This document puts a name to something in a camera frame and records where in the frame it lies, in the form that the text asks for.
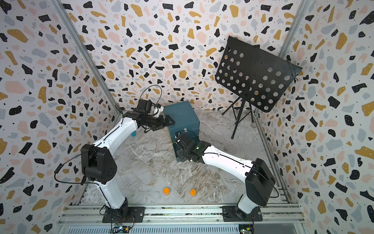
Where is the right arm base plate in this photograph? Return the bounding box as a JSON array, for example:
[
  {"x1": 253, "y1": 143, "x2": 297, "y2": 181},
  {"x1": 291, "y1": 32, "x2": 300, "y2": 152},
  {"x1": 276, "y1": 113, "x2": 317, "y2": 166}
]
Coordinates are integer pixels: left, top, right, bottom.
[{"x1": 222, "y1": 206, "x2": 263, "y2": 222}]

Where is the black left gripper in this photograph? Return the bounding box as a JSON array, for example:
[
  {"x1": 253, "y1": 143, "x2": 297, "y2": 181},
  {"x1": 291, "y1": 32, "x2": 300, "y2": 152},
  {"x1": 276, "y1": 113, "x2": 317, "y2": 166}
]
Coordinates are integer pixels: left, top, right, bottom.
[{"x1": 146, "y1": 114, "x2": 176, "y2": 131}]

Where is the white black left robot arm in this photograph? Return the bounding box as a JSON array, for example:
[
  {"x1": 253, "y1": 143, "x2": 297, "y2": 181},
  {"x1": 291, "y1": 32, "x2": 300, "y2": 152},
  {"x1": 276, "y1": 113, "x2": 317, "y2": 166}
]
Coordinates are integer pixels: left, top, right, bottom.
[{"x1": 81, "y1": 99, "x2": 175, "y2": 216}]

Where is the orange paint can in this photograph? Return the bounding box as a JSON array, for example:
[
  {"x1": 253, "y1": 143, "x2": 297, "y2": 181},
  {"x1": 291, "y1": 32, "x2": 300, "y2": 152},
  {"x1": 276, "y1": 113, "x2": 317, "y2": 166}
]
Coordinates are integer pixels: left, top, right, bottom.
[
  {"x1": 190, "y1": 189, "x2": 197, "y2": 197},
  {"x1": 163, "y1": 187, "x2": 170, "y2": 195}
]

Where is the teal drawer cabinet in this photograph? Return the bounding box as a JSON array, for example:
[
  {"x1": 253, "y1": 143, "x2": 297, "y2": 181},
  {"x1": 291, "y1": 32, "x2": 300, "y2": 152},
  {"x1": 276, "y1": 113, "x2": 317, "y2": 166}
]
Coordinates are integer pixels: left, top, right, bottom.
[{"x1": 163, "y1": 101, "x2": 200, "y2": 143}]

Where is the black perforated music stand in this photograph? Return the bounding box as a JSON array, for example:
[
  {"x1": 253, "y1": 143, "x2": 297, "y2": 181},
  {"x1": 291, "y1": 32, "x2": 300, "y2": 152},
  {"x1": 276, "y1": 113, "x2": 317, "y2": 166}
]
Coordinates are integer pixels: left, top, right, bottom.
[{"x1": 215, "y1": 36, "x2": 302, "y2": 127}]

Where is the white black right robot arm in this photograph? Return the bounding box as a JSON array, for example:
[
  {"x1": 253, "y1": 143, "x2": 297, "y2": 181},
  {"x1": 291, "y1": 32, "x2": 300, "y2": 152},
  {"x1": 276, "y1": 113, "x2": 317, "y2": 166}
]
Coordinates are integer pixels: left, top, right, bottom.
[{"x1": 175, "y1": 133, "x2": 276, "y2": 215}]

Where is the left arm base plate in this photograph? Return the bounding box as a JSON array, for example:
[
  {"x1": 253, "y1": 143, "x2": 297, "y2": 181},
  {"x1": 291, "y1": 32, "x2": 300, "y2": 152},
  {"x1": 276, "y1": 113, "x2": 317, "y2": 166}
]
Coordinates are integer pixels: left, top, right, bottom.
[{"x1": 102, "y1": 206, "x2": 145, "y2": 223}]

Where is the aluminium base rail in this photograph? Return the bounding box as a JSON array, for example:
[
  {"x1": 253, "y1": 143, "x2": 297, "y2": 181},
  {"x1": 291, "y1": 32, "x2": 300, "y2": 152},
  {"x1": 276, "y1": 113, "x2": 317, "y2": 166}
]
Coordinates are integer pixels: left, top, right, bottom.
[{"x1": 57, "y1": 203, "x2": 308, "y2": 234}]

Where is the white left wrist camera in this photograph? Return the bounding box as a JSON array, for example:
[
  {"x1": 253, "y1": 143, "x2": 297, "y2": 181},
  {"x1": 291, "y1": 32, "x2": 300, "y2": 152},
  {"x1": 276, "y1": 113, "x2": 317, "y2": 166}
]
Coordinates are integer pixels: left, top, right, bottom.
[{"x1": 152, "y1": 104, "x2": 164, "y2": 118}]

